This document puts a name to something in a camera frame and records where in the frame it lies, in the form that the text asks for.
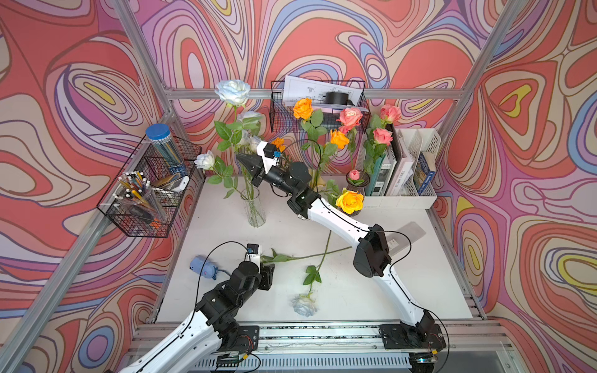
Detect white paper sheets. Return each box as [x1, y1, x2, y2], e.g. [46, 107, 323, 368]
[282, 76, 369, 113]

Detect metal base rail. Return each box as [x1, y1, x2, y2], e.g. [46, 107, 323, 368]
[242, 319, 525, 372]

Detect orange marigold flower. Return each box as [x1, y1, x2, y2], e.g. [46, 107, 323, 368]
[271, 138, 286, 152]

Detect blue paperback book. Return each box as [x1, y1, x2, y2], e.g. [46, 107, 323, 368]
[413, 152, 437, 195]

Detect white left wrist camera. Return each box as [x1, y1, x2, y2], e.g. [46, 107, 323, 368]
[247, 243, 261, 268]

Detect large pink rose flower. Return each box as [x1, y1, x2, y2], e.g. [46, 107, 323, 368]
[338, 107, 363, 166]

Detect white plastic file organizer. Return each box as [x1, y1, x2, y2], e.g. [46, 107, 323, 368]
[365, 124, 442, 209]

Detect white pink book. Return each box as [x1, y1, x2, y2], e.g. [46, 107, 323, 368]
[386, 135, 415, 197]

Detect pink tulip flower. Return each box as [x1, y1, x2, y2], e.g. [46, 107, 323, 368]
[347, 169, 365, 187]

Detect black wire side basket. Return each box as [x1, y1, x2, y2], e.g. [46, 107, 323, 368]
[96, 137, 201, 238]

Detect orange rose flower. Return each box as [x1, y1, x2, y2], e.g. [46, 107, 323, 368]
[293, 98, 327, 163]
[317, 130, 351, 176]

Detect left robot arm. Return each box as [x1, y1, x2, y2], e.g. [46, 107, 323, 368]
[122, 260, 275, 372]

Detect large white rose flower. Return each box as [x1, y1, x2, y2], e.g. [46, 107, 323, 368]
[194, 151, 247, 199]

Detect black wire wall basket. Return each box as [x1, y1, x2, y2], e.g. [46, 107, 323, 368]
[269, 78, 372, 133]

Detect black tape roll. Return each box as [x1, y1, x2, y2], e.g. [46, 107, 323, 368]
[324, 92, 352, 106]

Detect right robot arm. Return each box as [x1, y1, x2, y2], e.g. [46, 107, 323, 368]
[237, 154, 449, 351]

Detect tall white rose flower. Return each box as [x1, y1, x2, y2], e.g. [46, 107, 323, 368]
[235, 111, 264, 154]

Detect clear glass vase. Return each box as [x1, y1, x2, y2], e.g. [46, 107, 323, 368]
[240, 188, 266, 228]

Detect pen cup with pens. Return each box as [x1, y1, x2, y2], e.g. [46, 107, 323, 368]
[113, 171, 167, 223]

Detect purple ribbed glass vase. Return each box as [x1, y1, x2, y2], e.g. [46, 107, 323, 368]
[342, 171, 369, 216]

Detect blue lid pencil jar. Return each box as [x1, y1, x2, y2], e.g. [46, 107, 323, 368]
[146, 124, 188, 177]

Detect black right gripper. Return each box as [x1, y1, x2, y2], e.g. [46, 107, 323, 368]
[237, 155, 296, 197]

